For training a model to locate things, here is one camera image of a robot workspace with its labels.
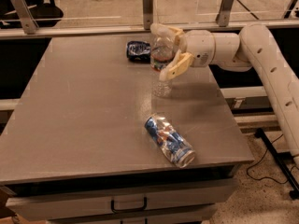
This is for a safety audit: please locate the clear plastic water bottle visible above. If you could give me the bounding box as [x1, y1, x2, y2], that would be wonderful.
[150, 23, 175, 98]

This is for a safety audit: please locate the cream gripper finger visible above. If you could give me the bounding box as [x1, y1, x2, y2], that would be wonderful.
[150, 23, 184, 48]
[159, 50, 194, 81]

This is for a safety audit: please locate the metal rail bracket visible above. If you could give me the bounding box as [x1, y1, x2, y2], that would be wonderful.
[10, 0, 38, 35]
[142, 0, 153, 30]
[216, 0, 234, 27]

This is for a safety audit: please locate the crushed dark blue can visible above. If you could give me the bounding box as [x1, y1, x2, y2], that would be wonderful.
[126, 41, 150, 62]

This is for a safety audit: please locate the grey cabinet drawer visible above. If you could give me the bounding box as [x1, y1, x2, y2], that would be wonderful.
[7, 178, 237, 220]

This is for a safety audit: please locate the black stand leg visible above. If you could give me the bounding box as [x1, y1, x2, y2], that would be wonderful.
[255, 128, 299, 200]

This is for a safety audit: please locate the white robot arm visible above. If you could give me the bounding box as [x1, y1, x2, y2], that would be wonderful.
[150, 23, 299, 165]

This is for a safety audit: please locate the black floor cable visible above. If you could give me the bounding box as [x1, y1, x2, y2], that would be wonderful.
[246, 131, 299, 185]

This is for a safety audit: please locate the left metal rail bracket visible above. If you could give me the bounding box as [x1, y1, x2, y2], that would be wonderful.
[10, 0, 38, 35]

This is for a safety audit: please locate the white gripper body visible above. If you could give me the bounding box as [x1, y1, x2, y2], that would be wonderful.
[179, 30, 216, 67]

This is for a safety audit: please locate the blue silver drink can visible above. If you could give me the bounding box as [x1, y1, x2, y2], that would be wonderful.
[144, 114, 195, 168]

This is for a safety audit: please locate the right metal rail bracket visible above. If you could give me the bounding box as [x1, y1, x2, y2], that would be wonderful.
[216, 0, 234, 27]

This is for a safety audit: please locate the middle metal rail bracket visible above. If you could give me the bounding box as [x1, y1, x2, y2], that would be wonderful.
[142, 0, 153, 30]

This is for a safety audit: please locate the black office chair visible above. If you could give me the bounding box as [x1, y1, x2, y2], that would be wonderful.
[0, 0, 64, 29]

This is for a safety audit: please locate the black drawer handle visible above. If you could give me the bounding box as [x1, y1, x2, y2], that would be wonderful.
[110, 197, 148, 214]

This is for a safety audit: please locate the horizontal metal rail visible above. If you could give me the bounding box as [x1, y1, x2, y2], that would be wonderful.
[0, 19, 299, 40]

